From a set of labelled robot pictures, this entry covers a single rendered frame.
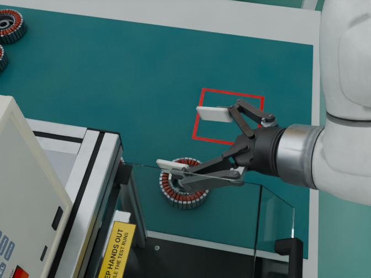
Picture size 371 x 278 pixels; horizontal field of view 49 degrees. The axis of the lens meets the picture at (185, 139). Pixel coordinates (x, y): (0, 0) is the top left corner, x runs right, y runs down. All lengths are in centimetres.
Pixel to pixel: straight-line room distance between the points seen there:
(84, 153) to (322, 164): 31
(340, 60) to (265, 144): 18
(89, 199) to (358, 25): 36
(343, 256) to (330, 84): 129
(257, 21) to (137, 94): 43
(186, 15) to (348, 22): 84
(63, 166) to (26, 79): 64
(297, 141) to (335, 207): 126
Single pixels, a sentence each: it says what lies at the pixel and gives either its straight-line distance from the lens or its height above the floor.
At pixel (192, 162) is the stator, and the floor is 79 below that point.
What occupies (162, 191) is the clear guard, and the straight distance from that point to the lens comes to 56.
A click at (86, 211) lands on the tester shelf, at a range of 51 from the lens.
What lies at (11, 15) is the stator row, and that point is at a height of 78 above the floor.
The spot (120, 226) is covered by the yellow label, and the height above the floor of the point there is 107.
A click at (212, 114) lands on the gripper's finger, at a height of 96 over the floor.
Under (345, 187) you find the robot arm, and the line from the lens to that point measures 55.
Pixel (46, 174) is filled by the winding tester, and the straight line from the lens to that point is 43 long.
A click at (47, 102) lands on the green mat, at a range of 110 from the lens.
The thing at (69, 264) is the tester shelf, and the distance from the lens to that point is 49.
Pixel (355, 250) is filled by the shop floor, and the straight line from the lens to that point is 178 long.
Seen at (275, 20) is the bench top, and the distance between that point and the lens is 128.
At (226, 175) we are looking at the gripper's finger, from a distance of 62.
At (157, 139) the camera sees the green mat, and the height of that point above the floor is 75.
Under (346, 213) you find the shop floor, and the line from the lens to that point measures 182.
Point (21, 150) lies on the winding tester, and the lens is 38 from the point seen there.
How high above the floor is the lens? 157
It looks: 57 degrees down
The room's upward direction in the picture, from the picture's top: straight up
